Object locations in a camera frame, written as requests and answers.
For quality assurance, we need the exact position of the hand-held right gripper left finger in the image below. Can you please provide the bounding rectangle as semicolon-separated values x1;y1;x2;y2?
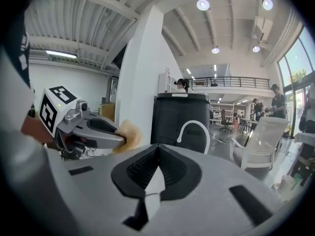
44;143;160;236

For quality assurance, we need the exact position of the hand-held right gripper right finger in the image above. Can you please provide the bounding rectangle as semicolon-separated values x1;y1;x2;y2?
147;143;284;236

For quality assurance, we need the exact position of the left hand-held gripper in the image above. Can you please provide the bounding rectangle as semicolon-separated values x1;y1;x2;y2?
38;86;126;160

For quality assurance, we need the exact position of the brown scrubbing sponge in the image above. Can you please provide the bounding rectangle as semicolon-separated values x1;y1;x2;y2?
112;118;144;154

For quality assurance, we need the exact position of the person's left forearm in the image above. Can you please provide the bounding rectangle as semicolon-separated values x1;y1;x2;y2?
21;112;56;145

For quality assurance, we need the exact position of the wooden box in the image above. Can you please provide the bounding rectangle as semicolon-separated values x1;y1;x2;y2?
99;102;116;122

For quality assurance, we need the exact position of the black cabinet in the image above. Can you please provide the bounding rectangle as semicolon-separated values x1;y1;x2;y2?
150;92;214;154

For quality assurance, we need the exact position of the white mesh office chair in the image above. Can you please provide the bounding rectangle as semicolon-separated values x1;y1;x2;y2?
229;116;291;172

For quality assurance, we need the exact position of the white plastic cup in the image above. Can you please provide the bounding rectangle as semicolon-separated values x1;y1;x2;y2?
272;175;296;202

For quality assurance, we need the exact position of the white tall cabinet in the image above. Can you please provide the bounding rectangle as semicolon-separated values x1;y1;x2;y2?
157;68;178;93

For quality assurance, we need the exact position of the white curved faucet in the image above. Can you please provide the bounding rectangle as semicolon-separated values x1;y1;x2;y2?
176;120;211;155

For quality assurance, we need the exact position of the black office chair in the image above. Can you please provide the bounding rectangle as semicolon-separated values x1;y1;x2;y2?
219;109;233;133

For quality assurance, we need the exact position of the long tube ceiling light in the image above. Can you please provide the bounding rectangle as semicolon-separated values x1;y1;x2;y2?
45;50;78;59

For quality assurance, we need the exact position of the person's black white shirt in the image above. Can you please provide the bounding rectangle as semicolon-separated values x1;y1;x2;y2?
0;0;37;122

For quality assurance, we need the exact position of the black balcony railing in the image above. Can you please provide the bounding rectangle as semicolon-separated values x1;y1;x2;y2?
188;76;271;90

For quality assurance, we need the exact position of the large glass window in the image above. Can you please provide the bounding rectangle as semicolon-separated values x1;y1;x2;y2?
277;26;315;139

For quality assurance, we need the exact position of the white ceiling air conditioner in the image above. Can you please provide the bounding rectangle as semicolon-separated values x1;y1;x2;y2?
254;15;274;43

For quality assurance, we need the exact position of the black wall screen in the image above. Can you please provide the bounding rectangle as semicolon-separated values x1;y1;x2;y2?
111;44;128;71

